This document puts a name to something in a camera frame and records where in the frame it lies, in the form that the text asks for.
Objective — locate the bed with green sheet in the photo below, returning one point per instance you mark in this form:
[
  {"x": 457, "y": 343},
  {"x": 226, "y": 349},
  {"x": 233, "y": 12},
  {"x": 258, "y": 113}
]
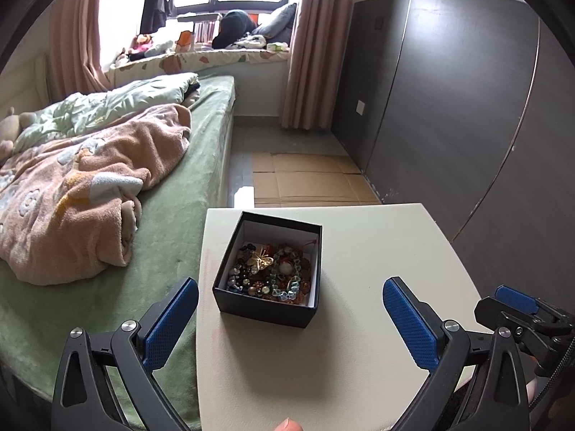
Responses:
[{"x": 179, "y": 215}]

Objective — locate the colourful plush toys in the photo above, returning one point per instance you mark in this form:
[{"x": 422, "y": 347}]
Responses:
[{"x": 143, "y": 45}]

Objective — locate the white wall socket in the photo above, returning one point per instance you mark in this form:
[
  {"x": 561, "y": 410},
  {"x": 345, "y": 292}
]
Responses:
[{"x": 360, "y": 107}]

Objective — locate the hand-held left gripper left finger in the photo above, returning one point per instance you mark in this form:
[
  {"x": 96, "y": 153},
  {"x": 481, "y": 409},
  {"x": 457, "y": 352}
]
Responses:
[{"x": 168, "y": 318}]

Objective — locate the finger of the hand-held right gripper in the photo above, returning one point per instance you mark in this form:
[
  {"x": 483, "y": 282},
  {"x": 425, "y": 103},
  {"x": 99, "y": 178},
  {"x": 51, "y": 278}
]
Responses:
[
  {"x": 543, "y": 350},
  {"x": 516, "y": 298}
]

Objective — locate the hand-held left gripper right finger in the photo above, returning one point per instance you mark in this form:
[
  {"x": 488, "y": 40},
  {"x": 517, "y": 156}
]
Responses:
[{"x": 411, "y": 323}]

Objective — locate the black clothing pile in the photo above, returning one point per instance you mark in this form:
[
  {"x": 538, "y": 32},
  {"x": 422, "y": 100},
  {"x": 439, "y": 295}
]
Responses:
[{"x": 231, "y": 29}]

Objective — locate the person's left hand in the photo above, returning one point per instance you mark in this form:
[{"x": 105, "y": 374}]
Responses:
[{"x": 287, "y": 425}]

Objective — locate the dark grey wardrobe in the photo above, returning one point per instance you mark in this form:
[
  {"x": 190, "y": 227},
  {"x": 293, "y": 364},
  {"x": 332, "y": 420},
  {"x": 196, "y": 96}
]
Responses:
[{"x": 449, "y": 98}]

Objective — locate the beige plush toy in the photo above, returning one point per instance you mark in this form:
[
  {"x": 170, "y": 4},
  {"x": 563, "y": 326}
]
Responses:
[{"x": 13, "y": 125}]

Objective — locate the black jewelry box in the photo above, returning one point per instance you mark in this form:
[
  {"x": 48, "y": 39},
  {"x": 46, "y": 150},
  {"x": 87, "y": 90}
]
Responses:
[{"x": 265, "y": 316}]

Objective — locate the pink fleece blanket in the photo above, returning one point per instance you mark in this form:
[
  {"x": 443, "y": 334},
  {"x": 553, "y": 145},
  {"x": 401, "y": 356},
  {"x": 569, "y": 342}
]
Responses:
[{"x": 90, "y": 197}]

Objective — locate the flat cardboard sheets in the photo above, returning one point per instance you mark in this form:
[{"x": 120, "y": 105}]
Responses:
[{"x": 305, "y": 179}]

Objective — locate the pale green floral quilt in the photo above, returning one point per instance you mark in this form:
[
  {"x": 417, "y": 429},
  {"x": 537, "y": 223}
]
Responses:
[{"x": 112, "y": 98}]

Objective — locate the pink curtain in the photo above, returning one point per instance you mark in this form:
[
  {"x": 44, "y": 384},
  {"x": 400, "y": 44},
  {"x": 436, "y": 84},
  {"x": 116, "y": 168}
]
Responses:
[
  {"x": 310, "y": 54},
  {"x": 76, "y": 31}
]

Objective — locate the grey pillow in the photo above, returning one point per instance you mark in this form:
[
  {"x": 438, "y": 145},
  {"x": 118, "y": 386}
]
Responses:
[{"x": 278, "y": 22}]

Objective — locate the floral window seat cushion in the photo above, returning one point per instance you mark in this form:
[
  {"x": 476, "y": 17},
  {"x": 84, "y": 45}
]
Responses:
[{"x": 215, "y": 58}]

